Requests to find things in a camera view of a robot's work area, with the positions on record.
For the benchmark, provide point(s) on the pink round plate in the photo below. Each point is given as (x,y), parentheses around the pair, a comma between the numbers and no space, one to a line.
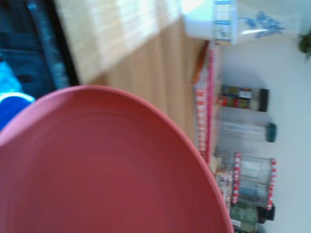
(109,165)

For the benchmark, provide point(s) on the red gingham book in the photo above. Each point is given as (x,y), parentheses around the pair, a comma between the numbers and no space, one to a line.
(205,109)

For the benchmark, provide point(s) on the spice jar with black lid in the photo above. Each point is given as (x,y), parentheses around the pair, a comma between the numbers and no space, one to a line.
(245,98)

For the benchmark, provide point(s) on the glass jar with green lid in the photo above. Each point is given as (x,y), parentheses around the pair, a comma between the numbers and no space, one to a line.
(247,132)

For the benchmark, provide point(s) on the plastic dessert pot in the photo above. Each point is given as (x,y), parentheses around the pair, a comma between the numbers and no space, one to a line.
(223,182)

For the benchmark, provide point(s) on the short jar with gingham lid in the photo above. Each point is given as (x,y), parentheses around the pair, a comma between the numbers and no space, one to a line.
(236,177)

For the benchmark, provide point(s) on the white pitcher with blue lid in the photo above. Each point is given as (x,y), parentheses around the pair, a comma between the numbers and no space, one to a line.
(206,24)

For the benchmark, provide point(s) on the tall jar with gingham lid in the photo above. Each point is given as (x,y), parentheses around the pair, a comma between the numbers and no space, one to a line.
(255,182)

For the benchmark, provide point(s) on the green jar with dark lid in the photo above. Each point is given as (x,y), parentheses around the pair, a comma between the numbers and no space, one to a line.
(245,217)

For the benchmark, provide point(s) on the white vase with blue print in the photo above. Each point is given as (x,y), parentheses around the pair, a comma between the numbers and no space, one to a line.
(264,26)

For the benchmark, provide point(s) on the blue mug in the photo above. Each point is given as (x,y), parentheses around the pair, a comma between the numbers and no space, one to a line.
(13,109)

